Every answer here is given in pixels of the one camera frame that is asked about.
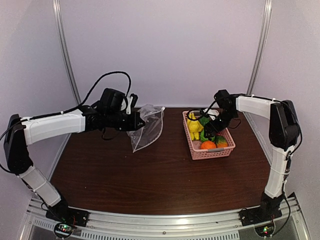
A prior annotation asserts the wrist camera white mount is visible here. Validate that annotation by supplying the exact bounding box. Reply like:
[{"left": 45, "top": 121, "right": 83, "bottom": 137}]
[
  {"left": 120, "top": 93, "right": 138, "bottom": 115},
  {"left": 201, "top": 108, "right": 220, "bottom": 120}
]

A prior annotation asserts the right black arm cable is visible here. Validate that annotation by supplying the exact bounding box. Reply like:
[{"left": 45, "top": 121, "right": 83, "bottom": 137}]
[{"left": 186, "top": 99, "right": 242, "bottom": 130}]

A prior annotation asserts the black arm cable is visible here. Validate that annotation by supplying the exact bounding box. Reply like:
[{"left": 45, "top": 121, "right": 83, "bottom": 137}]
[
  {"left": 186, "top": 99, "right": 242, "bottom": 130},
  {"left": 59, "top": 71, "right": 132, "bottom": 116}
]

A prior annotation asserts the pink perforated plastic basket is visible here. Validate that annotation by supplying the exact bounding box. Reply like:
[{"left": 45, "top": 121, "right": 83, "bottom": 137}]
[{"left": 182, "top": 111, "right": 236, "bottom": 161}]

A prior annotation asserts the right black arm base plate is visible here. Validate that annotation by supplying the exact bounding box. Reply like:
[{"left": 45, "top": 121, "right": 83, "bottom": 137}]
[{"left": 238, "top": 206, "right": 282, "bottom": 227}]

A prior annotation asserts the clear zip top bag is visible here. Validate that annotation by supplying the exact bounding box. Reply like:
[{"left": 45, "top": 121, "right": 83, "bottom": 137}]
[{"left": 126, "top": 104, "right": 166, "bottom": 153}]

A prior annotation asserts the left round circuit board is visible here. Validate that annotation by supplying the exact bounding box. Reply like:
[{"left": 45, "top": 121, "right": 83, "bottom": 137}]
[{"left": 53, "top": 222, "right": 75, "bottom": 238}]

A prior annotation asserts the green toy watermelon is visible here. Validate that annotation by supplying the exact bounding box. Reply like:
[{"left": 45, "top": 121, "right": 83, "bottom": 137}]
[{"left": 200, "top": 129, "right": 216, "bottom": 142}]

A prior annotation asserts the front aluminium rail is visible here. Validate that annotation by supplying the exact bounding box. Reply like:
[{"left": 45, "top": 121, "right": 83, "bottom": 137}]
[{"left": 19, "top": 192, "right": 311, "bottom": 240}]

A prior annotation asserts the right round circuit board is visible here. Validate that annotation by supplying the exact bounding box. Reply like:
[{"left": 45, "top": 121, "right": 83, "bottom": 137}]
[{"left": 254, "top": 223, "right": 275, "bottom": 238}]

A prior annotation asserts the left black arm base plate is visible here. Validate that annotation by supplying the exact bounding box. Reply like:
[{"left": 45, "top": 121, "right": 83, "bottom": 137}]
[{"left": 45, "top": 206, "right": 89, "bottom": 227}]

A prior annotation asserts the left aluminium frame post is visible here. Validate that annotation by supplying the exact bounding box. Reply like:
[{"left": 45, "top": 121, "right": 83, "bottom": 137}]
[{"left": 52, "top": 0, "right": 81, "bottom": 105}]

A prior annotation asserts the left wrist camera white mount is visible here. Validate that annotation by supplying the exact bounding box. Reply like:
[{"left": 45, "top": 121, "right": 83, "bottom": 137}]
[{"left": 120, "top": 93, "right": 138, "bottom": 115}]

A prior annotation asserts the orange toy orange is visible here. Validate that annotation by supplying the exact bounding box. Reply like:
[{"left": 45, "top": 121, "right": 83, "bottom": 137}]
[{"left": 200, "top": 140, "right": 217, "bottom": 150}]

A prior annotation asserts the green toy bell pepper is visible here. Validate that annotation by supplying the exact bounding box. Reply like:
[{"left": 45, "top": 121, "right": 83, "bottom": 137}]
[{"left": 198, "top": 116, "right": 211, "bottom": 127}]

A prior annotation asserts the right aluminium frame post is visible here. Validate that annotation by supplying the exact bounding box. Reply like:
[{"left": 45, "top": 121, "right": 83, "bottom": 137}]
[{"left": 246, "top": 0, "right": 273, "bottom": 95}]

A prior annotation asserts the round circuit board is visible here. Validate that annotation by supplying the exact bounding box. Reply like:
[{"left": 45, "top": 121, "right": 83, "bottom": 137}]
[
  {"left": 53, "top": 222, "right": 75, "bottom": 238},
  {"left": 254, "top": 223, "right": 275, "bottom": 238}
]

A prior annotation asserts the aluminium frame post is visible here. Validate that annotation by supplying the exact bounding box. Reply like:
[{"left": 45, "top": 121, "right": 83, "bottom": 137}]
[
  {"left": 246, "top": 0, "right": 273, "bottom": 95},
  {"left": 52, "top": 0, "right": 81, "bottom": 105}
]

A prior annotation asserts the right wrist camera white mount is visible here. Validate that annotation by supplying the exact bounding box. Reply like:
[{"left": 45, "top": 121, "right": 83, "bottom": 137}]
[{"left": 201, "top": 108, "right": 220, "bottom": 120}]

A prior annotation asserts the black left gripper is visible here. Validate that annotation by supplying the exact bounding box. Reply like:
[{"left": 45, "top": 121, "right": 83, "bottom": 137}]
[{"left": 105, "top": 110, "right": 145, "bottom": 131}]

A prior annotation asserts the yellow toy banana bunch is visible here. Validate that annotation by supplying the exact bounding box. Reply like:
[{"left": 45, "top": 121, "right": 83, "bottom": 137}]
[{"left": 187, "top": 112, "right": 201, "bottom": 141}]

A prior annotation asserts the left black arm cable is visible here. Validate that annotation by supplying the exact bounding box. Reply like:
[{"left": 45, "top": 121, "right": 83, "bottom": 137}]
[{"left": 59, "top": 71, "right": 132, "bottom": 116}]

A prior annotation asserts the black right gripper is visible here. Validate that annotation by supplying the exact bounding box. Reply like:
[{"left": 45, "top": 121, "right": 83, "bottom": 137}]
[{"left": 204, "top": 108, "right": 237, "bottom": 138}]

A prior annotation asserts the green orange toy mango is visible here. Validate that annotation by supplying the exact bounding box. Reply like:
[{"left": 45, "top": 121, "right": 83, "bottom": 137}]
[{"left": 214, "top": 135, "right": 229, "bottom": 148}]

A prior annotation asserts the yellow toy pear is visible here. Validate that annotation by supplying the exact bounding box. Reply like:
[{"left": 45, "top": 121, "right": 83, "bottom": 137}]
[{"left": 187, "top": 119, "right": 204, "bottom": 141}]

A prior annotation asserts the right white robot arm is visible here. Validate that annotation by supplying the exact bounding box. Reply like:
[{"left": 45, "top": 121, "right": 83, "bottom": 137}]
[{"left": 204, "top": 89, "right": 302, "bottom": 221}]

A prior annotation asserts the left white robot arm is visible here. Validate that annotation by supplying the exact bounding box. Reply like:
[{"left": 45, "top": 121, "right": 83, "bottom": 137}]
[{"left": 1, "top": 88, "right": 145, "bottom": 222}]

